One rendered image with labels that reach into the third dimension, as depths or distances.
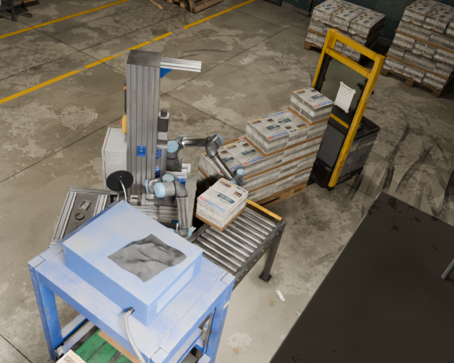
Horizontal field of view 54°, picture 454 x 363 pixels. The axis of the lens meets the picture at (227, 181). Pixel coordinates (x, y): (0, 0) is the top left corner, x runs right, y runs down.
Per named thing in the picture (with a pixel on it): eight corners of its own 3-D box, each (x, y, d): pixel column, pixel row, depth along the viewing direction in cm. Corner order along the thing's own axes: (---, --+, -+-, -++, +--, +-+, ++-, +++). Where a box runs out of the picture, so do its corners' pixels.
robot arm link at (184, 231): (184, 177, 363) (189, 233, 376) (171, 178, 359) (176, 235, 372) (189, 180, 352) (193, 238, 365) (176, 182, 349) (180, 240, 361)
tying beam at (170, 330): (116, 210, 299) (116, 199, 293) (233, 286, 266) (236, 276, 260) (29, 274, 253) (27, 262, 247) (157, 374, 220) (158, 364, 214)
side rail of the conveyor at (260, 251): (278, 228, 416) (281, 219, 408) (283, 231, 414) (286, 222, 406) (190, 330, 325) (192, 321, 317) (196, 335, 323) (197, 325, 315)
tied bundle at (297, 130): (263, 132, 506) (267, 114, 491) (282, 126, 521) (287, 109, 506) (285, 150, 485) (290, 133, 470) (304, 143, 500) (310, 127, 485)
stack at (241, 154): (192, 209, 515) (199, 153, 461) (269, 179, 575) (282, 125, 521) (211, 232, 493) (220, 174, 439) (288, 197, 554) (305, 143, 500)
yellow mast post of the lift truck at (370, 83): (325, 183, 570) (373, 55, 456) (330, 181, 575) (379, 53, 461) (330, 187, 565) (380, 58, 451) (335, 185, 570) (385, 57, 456)
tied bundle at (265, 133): (243, 138, 491) (246, 121, 476) (264, 132, 506) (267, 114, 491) (264, 158, 470) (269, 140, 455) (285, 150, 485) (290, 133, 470)
